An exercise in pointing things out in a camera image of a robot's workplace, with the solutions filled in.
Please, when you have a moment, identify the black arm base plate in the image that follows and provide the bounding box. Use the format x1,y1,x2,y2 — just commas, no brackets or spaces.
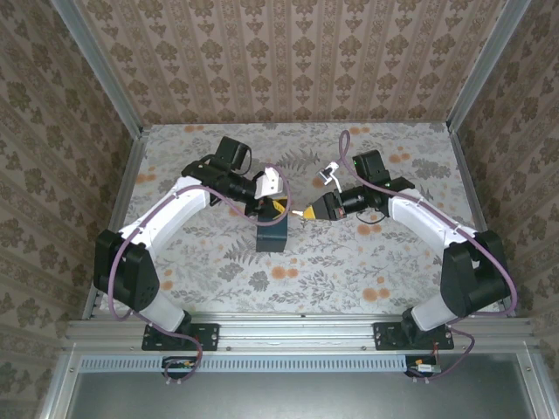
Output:
373,321,456,352
141,321,220,352

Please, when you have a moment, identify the grey slotted cable duct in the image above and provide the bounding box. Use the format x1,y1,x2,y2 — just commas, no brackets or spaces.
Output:
79,354,411,374

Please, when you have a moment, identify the aluminium cross rail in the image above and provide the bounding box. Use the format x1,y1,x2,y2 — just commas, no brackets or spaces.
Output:
64,317,537,355

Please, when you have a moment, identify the aluminium side frame rail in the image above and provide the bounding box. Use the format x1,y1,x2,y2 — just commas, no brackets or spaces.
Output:
449,124,519,318
81,128,150,322

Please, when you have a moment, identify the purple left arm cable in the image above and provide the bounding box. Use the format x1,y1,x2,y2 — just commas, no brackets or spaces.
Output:
106,162,293,386

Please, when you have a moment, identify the aluminium upright frame post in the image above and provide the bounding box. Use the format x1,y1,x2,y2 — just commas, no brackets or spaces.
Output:
445,0,533,132
49,0,145,137

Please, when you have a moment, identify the blue starry print box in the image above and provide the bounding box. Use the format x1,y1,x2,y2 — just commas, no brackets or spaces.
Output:
254,212,291,255

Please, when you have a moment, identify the grey metal sheet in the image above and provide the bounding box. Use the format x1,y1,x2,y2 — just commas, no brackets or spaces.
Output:
65,370,541,419

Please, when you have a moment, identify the small electronics board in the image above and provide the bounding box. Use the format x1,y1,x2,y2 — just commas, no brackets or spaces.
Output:
162,355,201,380
404,355,443,379

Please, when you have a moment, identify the floral patterned table cover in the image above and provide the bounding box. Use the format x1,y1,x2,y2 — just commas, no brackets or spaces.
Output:
93,121,503,316

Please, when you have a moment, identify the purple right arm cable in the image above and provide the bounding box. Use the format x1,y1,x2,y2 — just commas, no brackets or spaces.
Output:
338,129,520,383

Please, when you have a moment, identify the thin black cable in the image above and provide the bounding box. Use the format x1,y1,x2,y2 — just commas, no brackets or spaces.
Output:
356,211,385,237

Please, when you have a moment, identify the aluminium lower frame profile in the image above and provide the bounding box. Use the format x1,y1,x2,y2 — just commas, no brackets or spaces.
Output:
37,344,84,419
514,348,559,419

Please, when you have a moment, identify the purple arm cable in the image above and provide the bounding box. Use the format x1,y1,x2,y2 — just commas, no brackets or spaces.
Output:
338,129,520,383
106,162,293,386

